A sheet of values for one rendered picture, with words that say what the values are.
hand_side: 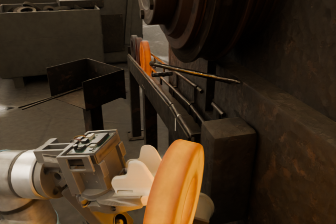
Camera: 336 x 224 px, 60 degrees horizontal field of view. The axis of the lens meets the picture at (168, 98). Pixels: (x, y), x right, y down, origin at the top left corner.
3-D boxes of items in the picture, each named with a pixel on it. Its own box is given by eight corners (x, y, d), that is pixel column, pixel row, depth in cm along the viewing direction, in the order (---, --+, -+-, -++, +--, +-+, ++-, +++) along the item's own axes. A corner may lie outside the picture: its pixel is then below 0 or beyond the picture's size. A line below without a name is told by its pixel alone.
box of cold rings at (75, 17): (98, 59, 393) (92, -3, 361) (106, 79, 320) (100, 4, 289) (14, 66, 363) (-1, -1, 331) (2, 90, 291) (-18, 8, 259)
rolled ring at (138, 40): (137, 38, 156) (143, 37, 157) (134, 37, 174) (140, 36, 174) (139, 72, 161) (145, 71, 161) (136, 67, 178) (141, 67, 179)
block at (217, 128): (234, 196, 75) (244, 113, 66) (249, 220, 68) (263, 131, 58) (195, 204, 73) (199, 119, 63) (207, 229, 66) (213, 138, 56)
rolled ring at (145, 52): (138, 51, 162) (144, 50, 162) (142, 82, 156) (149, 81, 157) (141, 33, 144) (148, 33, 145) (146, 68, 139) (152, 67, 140)
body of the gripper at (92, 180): (91, 157, 34) (20, 159, 39) (112, 215, 37) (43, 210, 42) (122, 127, 41) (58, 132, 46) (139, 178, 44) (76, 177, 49)
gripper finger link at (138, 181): (167, 166, 32) (98, 166, 36) (179, 210, 34) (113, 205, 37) (176, 151, 34) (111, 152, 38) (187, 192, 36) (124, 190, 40)
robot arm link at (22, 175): (23, 209, 44) (59, 176, 51) (45, 211, 42) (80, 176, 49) (2, 167, 42) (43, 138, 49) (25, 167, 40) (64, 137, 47)
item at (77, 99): (100, 180, 166) (86, 57, 137) (132, 202, 150) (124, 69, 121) (69, 199, 152) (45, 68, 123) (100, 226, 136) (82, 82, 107)
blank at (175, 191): (210, 125, 41) (187, 120, 42) (175, 185, 27) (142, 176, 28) (198, 214, 46) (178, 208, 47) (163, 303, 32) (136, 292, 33)
